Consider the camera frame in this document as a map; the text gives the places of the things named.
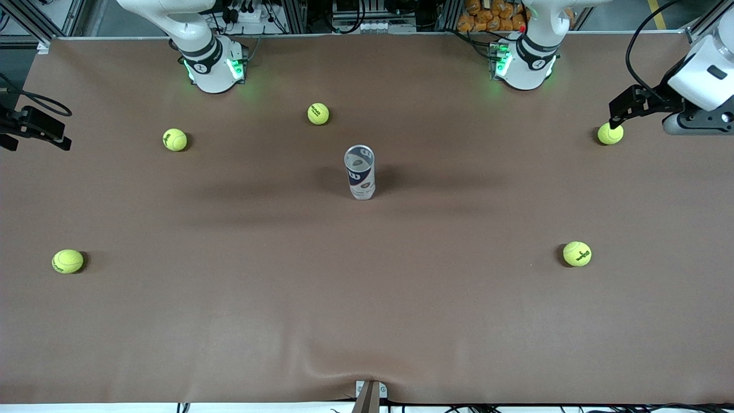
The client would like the long white power strip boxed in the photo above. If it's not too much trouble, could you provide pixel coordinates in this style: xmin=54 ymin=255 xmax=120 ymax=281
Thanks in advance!
xmin=333 ymin=20 xmax=416 ymax=34

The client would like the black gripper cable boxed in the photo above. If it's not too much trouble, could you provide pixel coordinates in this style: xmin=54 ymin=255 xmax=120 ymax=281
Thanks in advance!
xmin=0 ymin=75 xmax=73 ymax=118
xmin=626 ymin=0 xmax=673 ymax=104

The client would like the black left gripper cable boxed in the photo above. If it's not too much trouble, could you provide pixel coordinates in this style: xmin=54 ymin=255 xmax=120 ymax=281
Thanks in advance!
xmin=626 ymin=0 xmax=673 ymax=104

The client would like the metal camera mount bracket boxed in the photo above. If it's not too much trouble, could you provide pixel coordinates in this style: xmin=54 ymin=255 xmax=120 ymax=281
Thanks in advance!
xmin=351 ymin=380 xmax=388 ymax=413

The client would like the aluminium frame profile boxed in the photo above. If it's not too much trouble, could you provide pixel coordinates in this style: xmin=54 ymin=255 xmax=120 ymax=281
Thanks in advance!
xmin=0 ymin=0 xmax=52 ymax=53
xmin=685 ymin=0 xmax=734 ymax=46

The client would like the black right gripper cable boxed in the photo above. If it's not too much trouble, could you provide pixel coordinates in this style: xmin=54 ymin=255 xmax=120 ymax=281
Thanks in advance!
xmin=0 ymin=75 xmax=73 ymax=118

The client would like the brown table cover mat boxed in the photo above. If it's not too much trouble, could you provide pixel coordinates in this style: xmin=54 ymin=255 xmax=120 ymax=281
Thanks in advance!
xmin=0 ymin=32 xmax=734 ymax=405

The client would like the white blue tennis ball can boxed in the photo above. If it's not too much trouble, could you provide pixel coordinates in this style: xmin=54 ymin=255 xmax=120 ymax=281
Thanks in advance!
xmin=344 ymin=145 xmax=376 ymax=201

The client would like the bag of orange balls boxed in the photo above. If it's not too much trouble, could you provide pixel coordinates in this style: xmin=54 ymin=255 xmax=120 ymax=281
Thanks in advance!
xmin=457 ymin=0 xmax=528 ymax=33

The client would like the white power strip with plugs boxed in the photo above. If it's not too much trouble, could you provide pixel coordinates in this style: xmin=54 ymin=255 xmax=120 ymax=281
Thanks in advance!
xmin=227 ymin=5 xmax=264 ymax=24

